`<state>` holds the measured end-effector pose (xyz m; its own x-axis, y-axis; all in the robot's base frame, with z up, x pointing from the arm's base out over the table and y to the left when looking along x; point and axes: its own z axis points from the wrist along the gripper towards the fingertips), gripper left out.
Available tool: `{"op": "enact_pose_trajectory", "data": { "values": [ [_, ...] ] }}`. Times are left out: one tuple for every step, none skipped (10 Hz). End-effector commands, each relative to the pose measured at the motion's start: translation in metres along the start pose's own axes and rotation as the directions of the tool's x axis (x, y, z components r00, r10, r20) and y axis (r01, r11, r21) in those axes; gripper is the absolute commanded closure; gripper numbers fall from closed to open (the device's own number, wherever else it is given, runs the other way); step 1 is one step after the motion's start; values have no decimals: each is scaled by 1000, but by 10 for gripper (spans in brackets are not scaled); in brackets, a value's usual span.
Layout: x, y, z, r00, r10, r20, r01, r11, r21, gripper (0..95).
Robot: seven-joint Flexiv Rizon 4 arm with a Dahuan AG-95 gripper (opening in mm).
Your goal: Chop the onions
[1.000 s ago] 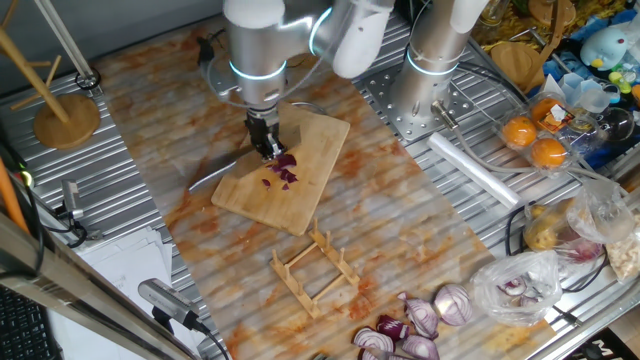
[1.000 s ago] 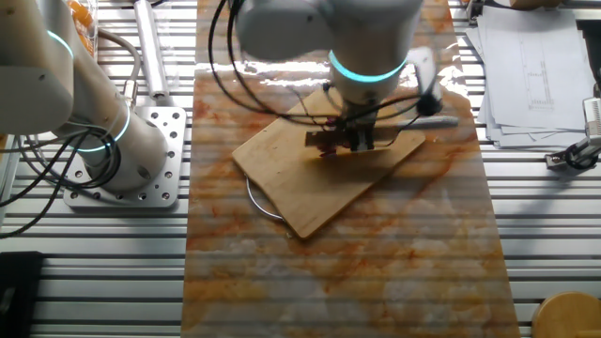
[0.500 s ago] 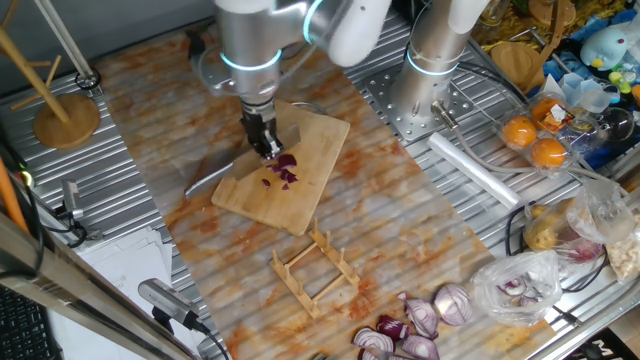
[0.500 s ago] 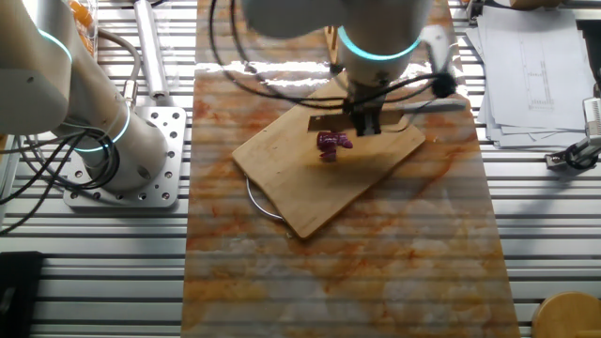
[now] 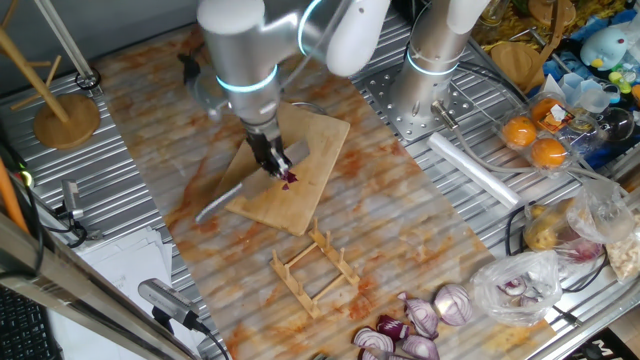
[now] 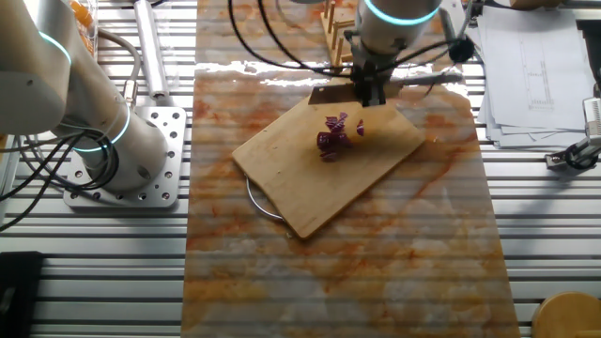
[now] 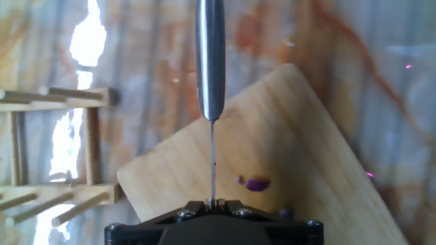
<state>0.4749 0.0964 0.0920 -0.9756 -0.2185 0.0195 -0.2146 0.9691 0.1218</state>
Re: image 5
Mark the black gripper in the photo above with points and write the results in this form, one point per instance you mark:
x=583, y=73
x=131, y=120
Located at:
x=262, y=145

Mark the steel kitchen knife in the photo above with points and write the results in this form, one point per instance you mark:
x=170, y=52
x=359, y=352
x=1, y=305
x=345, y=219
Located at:
x=220, y=205

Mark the wooden peg rack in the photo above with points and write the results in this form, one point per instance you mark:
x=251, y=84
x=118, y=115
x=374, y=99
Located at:
x=335, y=256

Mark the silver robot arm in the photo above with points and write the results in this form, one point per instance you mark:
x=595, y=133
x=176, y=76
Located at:
x=430, y=75

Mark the plastic bag with onions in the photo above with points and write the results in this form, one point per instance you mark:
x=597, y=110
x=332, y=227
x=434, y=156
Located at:
x=530, y=270

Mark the medium red onion piece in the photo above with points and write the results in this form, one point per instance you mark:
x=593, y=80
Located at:
x=290, y=177

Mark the bamboo cutting board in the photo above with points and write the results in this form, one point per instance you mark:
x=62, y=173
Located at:
x=300, y=210

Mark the marble pattern table mat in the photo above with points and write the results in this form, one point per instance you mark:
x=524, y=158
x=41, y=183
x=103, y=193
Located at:
x=400, y=200

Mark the stack of white papers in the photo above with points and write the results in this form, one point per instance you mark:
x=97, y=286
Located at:
x=125, y=265

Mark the white plastic wrap roll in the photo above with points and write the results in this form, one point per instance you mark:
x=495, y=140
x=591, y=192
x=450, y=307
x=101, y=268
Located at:
x=475, y=170

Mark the dark purple onion piece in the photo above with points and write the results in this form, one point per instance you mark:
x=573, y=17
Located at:
x=392, y=328

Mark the striped onion wedge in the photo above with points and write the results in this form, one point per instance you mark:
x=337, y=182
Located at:
x=374, y=341
x=375, y=356

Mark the pale purple onion wedge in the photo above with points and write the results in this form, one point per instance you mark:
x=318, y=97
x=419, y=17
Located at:
x=422, y=317
x=420, y=348

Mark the black metal clamp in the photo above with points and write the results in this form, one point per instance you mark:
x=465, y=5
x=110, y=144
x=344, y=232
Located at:
x=72, y=200

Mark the wooden mug tree stand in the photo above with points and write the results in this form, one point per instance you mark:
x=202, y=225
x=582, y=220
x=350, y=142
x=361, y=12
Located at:
x=65, y=122

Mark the big peeled onion half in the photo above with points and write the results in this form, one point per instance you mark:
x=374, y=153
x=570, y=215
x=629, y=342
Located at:
x=452, y=305

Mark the wooden stand with disc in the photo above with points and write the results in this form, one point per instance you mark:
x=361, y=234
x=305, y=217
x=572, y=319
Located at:
x=517, y=62

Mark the orange fruit with label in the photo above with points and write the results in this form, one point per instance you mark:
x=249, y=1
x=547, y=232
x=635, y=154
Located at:
x=542, y=110

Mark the orange pole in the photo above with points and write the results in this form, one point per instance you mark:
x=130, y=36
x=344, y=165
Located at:
x=10, y=200

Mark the plastic bag with potatoes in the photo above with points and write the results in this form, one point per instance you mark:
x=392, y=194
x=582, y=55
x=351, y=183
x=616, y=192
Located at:
x=545, y=230

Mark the black keyboard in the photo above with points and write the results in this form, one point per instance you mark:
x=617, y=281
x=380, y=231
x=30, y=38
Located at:
x=22, y=330

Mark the clear measuring cup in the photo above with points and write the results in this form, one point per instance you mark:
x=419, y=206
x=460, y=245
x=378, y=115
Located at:
x=585, y=92

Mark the glass bowl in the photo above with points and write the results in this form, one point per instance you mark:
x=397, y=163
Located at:
x=617, y=124

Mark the blue plush toy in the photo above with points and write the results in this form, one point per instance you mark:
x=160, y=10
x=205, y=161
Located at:
x=602, y=47

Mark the green yellow toy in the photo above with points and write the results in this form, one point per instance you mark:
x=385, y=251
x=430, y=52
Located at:
x=620, y=80

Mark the plastic bag with garlic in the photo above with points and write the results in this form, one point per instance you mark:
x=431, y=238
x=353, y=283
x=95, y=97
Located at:
x=625, y=255

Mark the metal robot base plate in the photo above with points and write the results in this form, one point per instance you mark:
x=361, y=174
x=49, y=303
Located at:
x=385, y=90

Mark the silver camera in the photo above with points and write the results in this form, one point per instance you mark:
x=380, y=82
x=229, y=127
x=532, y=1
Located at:
x=165, y=300

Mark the aluminium frame beam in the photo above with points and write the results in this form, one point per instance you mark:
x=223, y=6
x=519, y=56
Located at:
x=75, y=290

